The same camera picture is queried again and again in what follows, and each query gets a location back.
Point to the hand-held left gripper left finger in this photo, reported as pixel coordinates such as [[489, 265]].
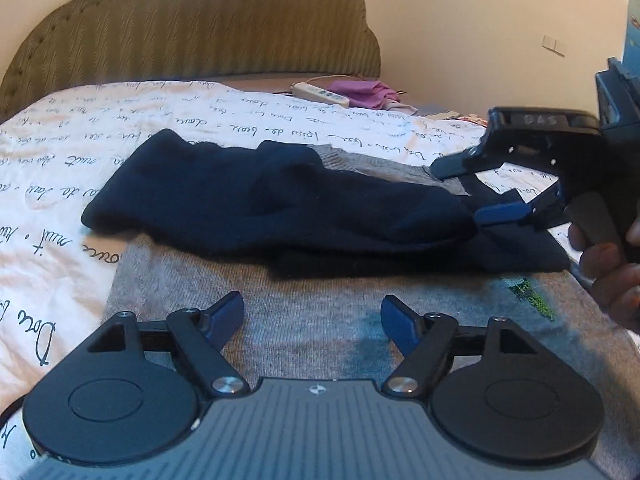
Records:
[[226, 312]]

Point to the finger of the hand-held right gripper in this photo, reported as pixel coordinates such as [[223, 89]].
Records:
[[457, 165], [500, 212]]

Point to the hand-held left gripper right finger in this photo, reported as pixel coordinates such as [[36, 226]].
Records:
[[397, 316]]

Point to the grey sweater with navy sleeves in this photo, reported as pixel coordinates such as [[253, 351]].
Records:
[[300, 200]]

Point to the person's right hand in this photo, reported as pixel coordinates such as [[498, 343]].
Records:
[[607, 280]]

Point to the patterned cloth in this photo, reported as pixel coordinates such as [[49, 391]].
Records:
[[467, 117]]

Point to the pink cloth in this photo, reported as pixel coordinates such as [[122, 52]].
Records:
[[362, 92]]

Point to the white power strip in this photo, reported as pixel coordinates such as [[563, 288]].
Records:
[[320, 93]]

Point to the white script-printed bedsheet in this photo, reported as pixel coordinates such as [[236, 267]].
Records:
[[75, 125]]

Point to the olive striped padded headboard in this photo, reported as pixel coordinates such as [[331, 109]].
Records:
[[190, 25]]

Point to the white wall switch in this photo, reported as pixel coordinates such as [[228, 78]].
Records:
[[555, 45]]

